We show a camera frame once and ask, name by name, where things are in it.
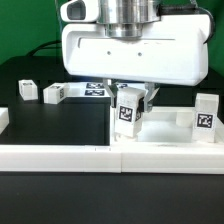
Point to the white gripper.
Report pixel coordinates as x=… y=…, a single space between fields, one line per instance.
x=171 y=51

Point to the white square table top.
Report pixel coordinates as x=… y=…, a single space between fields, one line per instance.
x=173 y=125

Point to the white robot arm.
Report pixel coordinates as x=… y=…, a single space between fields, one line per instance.
x=125 y=19

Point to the white fiducial marker base sheet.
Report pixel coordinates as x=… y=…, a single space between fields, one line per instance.
x=86 y=89

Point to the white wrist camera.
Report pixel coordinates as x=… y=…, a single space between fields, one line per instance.
x=80 y=11

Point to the white front fence rail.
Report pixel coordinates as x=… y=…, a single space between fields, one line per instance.
x=111 y=160

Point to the white fence rail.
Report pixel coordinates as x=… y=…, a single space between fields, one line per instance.
x=111 y=160
x=4 y=119

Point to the white left fence rail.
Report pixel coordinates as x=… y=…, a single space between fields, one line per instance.
x=4 y=119

